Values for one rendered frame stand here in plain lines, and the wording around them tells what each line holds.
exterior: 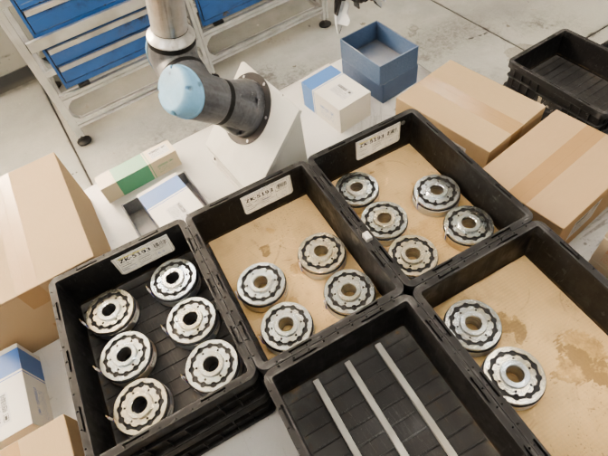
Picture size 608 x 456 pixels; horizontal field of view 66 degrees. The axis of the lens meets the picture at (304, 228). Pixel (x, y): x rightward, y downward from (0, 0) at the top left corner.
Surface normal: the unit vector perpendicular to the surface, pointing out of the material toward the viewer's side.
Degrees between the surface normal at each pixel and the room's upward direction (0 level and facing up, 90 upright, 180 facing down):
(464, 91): 0
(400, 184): 0
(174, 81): 49
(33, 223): 0
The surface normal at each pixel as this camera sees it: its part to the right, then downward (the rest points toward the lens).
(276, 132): -0.68, -0.01
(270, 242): -0.12, -0.58
